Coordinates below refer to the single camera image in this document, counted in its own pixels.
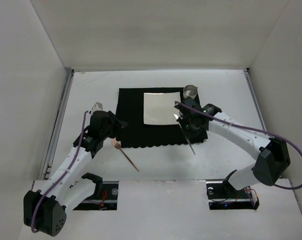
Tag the copper fork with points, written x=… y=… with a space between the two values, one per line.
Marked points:
x=118 y=146

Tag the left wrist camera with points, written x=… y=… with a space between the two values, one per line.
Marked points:
x=96 y=107

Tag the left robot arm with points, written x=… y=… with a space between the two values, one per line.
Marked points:
x=45 y=210

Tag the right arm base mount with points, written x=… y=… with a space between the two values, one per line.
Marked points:
x=223 y=196

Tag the silver knife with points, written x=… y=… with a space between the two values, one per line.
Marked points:
x=187 y=140

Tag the metal cup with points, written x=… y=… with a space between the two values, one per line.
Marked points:
x=190 y=91

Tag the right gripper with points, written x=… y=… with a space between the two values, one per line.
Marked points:
x=185 y=125

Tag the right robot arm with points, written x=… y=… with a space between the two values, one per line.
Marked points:
x=269 y=152

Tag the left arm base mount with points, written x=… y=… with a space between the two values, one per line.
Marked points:
x=106 y=200

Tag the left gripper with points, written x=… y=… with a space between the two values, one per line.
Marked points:
x=115 y=125

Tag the square white plate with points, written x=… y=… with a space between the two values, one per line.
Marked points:
x=159 y=108

